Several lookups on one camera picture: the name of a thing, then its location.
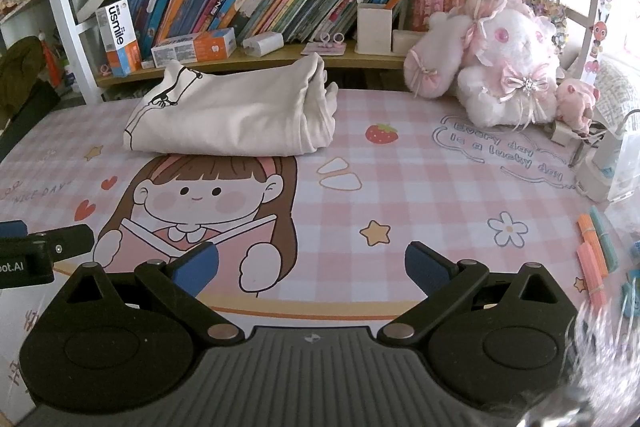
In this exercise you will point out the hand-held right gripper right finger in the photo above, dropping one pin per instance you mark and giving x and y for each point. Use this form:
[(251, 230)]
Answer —
[(425, 264)]

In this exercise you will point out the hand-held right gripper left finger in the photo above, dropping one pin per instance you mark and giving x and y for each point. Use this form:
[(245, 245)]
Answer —
[(197, 264)]

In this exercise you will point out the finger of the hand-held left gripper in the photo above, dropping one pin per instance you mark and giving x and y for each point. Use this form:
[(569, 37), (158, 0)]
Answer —
[(12, 229), (70, 242)]

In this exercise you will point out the cream T-shirt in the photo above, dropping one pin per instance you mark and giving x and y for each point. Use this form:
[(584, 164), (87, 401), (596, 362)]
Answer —
[(225, 117)]

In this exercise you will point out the pink checked desk mat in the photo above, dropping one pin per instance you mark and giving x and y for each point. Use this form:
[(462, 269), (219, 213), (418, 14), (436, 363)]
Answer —
[(425, 187)]

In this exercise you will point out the olive cloth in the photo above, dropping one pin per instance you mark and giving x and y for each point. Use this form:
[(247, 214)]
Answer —
[(22, 62)]

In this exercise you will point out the orange chalk stick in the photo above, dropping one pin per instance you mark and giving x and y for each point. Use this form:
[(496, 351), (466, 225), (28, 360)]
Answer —
[(592, 247)]

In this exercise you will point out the teal chalk stick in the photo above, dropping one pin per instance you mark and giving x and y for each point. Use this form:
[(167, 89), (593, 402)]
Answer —
[(604, 237)]

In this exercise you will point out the clear plastic container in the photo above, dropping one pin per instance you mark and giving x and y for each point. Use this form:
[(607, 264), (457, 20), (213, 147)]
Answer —
[(597, 167)]

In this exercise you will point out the white pink plush bunny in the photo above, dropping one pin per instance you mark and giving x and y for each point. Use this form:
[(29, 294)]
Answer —
[(505, 72)]

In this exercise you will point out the clear plastic tassel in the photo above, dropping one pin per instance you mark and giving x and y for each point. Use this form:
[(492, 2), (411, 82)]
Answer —
[(607, 367)]

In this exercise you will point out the tall white orange box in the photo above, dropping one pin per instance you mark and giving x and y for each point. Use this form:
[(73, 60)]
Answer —
[(119, 38)]

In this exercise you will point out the flat white orange box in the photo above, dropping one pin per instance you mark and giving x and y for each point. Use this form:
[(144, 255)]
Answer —
[(192, 48)]

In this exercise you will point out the small pink plush pig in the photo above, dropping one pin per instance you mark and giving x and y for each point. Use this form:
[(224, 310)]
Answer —
[(577, 102)]

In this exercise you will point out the small white box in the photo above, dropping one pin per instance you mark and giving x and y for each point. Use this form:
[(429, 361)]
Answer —
[(407, 42)]

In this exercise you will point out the white bookshelf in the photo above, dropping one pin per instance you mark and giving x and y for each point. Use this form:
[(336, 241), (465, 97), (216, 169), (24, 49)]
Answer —
[(55, 7)]

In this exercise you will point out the clear plastic box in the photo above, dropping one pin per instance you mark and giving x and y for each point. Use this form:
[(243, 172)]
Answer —
[(627, 162)]

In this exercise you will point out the white pen holder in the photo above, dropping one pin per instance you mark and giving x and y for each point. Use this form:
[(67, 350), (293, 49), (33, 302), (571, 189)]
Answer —
[(374, 29)]

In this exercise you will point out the pink scissors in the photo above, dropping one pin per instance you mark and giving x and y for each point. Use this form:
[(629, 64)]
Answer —
[(325, 44)]

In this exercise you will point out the cartoon wall sticker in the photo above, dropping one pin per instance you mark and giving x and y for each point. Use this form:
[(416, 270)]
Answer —
[(600, 32)]

